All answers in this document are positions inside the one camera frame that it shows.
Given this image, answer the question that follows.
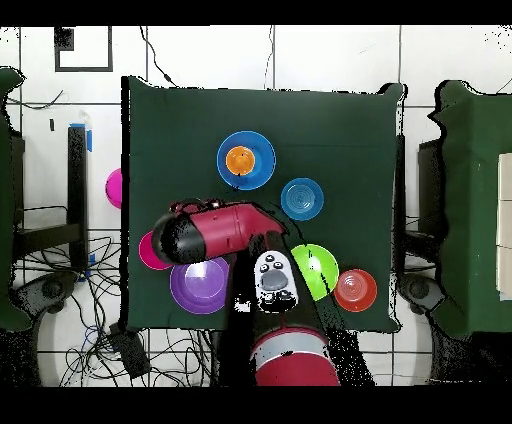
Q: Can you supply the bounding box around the black square frame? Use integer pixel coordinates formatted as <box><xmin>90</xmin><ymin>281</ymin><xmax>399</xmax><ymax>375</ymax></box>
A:
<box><xmin>54</xmin><ymin>26</ymin><xmax>114</xmax><ymax>73</ymax></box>

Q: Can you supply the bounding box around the white box stack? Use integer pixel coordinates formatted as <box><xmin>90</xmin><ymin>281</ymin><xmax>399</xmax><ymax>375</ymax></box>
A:
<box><xmin>496</xmin><ymin>152</ymin><xmax>512</xmax><ymax>302</ymax></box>

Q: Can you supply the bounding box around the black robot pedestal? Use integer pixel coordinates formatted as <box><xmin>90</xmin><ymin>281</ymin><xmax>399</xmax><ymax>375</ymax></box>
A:
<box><xmin>207</xmin><ymin>329</ymin><xmax>233</xmax><ymax>387</ymax></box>

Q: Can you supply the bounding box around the small pink bowl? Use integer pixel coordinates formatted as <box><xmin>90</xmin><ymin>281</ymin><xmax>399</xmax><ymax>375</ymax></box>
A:
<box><xmin>138</xmin><ymin>230</ymin><xmax>173</xmax><ymax>272</ymax></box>

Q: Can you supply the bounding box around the floor cable tangle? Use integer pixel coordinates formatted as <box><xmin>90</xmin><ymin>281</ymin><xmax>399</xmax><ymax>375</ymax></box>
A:
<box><xmin>59</xmin><ymin>235</ymin><xmax>211</xmax><ymax>387</ymax></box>

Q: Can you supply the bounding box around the large green bowl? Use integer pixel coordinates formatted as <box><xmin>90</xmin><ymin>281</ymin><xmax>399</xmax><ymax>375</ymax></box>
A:
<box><xmin>290</xmin><ymin>243</ymin><xmax>340</xmax><ymax>302</ymax></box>

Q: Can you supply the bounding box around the large light blue bowl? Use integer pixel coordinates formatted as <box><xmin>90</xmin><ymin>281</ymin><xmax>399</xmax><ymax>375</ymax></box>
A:
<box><xmin>216</xmin><ymin>130</ymin><xmax>278</xmax><ymax>191</ymax></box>

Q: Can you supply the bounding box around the black pedestal leg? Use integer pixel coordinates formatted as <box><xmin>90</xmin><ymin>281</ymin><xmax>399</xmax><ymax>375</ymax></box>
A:
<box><xmin>399</xmin><ymin>271</ymin><xmax>446</xmax><ymax>317</ymax></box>
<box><xmin>11</xmin><ymin>271</ymin><xmax>78</xmax><ymax>317</ymax></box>

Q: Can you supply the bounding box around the black cable with plug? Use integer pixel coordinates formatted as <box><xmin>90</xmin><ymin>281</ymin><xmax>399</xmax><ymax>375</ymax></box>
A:
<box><xmin>139</xmin><ymin>26</ymin><xmax>178</xmax><ymax>88</ymax></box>

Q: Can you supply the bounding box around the neighbouring green table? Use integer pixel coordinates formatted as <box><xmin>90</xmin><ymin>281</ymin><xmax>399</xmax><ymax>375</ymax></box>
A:
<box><xmin>0</xmin><ymin>66</ymin><xmax>33</xmax><ymax>333</ymax></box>
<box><xmin>427</xmin><ymin>79</ymin><xmax>512</xmax><ymax>339</ymax></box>

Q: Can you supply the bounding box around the orange cup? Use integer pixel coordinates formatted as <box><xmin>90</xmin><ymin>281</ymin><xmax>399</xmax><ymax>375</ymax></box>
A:
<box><xmin>225</xmin><ymin>145</ymin><xmax>256</xmax><ymax>176</ymax></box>

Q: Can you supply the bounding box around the magenta bowl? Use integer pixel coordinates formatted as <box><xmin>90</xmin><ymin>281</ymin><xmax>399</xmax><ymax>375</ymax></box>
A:
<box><xmin>104</xmin><ymin>167</ymin><xmax>123</xmax><ymax>210</ymax></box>

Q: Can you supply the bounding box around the small light blue bowl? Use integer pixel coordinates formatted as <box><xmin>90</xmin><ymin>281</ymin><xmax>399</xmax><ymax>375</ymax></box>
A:
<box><xmin>280</xmin><ymin>177</ymin><xmax>325</xmax><ymax>222</ymax></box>

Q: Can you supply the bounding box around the orange bowl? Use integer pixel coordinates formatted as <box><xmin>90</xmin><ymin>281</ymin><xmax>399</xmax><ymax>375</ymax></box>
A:
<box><xmin>334</xmin><ymin>268</ymin><xmax>378</xmax><ymax>313</ymax></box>

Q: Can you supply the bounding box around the black power strip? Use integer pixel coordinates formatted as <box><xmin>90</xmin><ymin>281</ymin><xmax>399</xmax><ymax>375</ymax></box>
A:
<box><xmin>109</xmin><ymin>323</ymin><xmax>152</xmax><ymax>379</ymax></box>

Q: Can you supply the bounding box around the dark green table cloth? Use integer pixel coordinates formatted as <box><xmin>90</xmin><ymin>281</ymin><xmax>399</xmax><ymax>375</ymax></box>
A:
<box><xmin>120</xmin><ymin>75</ymin><xmax>405</xmax><ymax>335</ymax></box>

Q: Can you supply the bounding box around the large purple bowl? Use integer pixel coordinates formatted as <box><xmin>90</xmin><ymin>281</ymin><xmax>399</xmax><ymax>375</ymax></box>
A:
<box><xmin>168</xmin><ymin>256</ymin><xmax>231</xmax><ymax>316</ymax></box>

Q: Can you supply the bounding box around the black metal stand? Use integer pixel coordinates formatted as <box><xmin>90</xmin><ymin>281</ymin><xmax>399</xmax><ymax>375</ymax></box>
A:
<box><xmin>11</xmin><ymin>124</ymin><xmax>90</xmax><ymax>277</ymax></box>

